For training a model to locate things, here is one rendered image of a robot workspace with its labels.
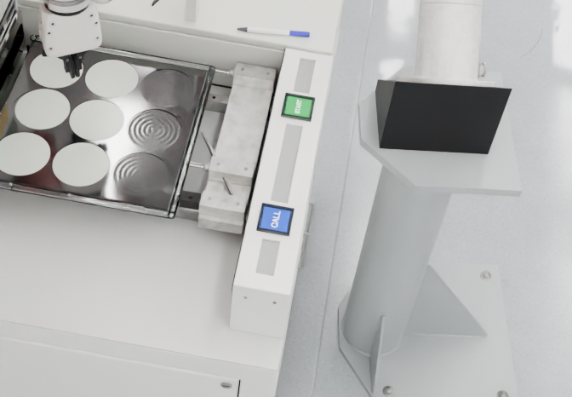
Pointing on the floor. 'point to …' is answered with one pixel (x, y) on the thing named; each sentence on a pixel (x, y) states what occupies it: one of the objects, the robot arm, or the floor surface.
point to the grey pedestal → (427, 275)
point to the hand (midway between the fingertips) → (72, 65)
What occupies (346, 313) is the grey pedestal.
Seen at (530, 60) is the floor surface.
